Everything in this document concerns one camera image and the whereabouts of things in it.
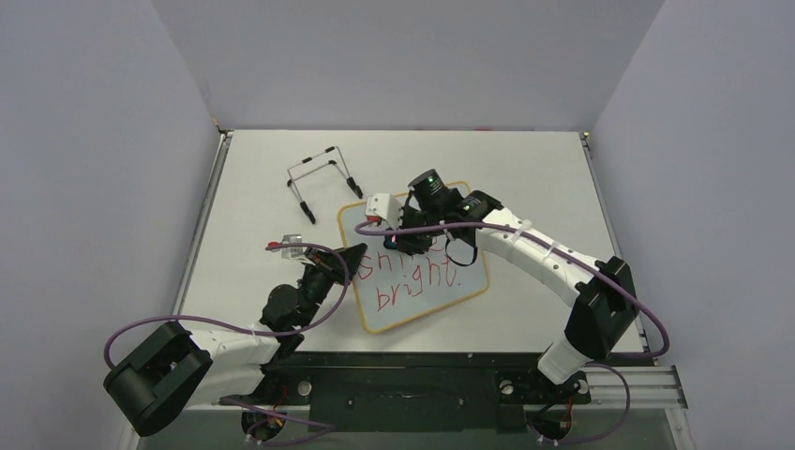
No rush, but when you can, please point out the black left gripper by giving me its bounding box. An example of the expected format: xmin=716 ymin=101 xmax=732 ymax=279
xmin=297 ymin=244 xmax=367 ymax=328

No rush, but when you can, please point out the yellow framed whiteboard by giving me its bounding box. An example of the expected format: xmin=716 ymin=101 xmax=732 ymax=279
xmin=337 ymin=202 xmax=490 ymax=334

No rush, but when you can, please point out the blue black whiteboard eraser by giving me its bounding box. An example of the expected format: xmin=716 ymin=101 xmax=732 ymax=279
xmin=383 ymin=234 xmax=403 ymax=250

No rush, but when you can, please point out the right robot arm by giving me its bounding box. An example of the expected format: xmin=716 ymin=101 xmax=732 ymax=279
xmin=367 ymin=170 xmax=638 ymax=400

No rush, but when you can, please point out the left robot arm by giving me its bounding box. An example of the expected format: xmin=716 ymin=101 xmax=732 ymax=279
xmin=103 ymin=235 xmax=368 ymax=437

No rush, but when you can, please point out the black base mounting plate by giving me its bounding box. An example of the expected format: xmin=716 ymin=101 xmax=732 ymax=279
xmin=236 ymin=352 xmax=592 ymax=433

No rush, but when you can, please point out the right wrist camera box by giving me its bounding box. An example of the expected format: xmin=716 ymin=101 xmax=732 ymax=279
xmin=365 ymin=193 xmax=402 ymax=229

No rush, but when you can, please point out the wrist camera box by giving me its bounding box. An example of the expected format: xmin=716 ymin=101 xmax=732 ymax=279
xmin=265 ymin=234 xmax=305 ymax=261
xmin=365 ymin=193 xmax=402 ymax=229

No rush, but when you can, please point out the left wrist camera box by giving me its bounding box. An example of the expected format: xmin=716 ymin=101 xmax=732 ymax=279
xmin=265 ymin=234 xmax=305 ymax=261

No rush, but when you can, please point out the black wire easel stand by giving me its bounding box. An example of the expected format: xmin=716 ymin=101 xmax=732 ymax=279
xmin=286 ymin=145 xmax=365 ymax=225

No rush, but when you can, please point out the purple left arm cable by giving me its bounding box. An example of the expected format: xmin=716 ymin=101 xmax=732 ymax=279
xmin=103 ymin=242 xmax=353 ymax=447

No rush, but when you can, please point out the aluminium frame rail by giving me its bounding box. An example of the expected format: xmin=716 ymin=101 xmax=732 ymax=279
xmin=128 ymin=366 xmax=688 ymax=413

